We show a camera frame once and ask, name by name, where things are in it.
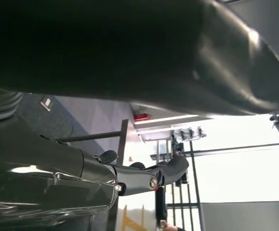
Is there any floor socket with white cable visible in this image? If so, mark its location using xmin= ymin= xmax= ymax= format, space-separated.
xmin=40 ymin=96 xmax=53 ymax=112

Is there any black fabric carry case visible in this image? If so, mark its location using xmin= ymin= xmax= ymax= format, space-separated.
xmin=155 ymin=186 xmax=168 ymax=222

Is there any seated person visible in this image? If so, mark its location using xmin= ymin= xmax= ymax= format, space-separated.
xmin=162 ymin=221 xmax=186 ymax=231

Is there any steel workbench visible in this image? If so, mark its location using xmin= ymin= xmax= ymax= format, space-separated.
xmin=55 ymin=119 xmax=159 ymax=231

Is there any black window frame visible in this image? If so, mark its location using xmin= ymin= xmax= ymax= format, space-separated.
xmin=150 ymin=140 xmax=279 ymax=231

